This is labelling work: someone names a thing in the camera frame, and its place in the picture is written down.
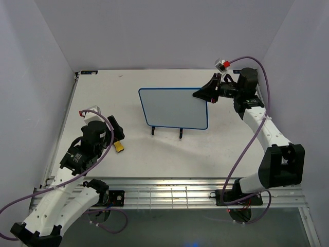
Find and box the left blue corner label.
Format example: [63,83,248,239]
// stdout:
[80,70,98,75]

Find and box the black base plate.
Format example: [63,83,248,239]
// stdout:
[96,190,125,207]
[209,189,263,206]

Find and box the wire whiteboard stand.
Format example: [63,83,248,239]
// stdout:
[151,126,184,139]

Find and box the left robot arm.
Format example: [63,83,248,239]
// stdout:
[10,111,125,246]

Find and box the yellow bone-shaped eraser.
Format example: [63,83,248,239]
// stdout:
[113,141,124,153]

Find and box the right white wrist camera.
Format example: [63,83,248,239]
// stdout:
[214,58,231,76]

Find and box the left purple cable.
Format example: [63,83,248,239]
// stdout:
[0,110,129,241]

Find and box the aluminium frame rail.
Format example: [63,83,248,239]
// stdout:
[28,169,309,210]

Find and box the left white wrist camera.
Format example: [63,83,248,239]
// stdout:
[79,105,102,125]

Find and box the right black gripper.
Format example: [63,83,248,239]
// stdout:
[193,73,242,103]

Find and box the blue framed whiteboard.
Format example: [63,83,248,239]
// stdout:
[138,87,209,130]

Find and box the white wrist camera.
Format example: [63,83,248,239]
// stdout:
[214,58,231,76]
[79,105,102,125]

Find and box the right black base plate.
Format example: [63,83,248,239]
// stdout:
[209,189,263,206]

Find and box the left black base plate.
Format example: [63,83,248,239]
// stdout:
[96,190,125,207]

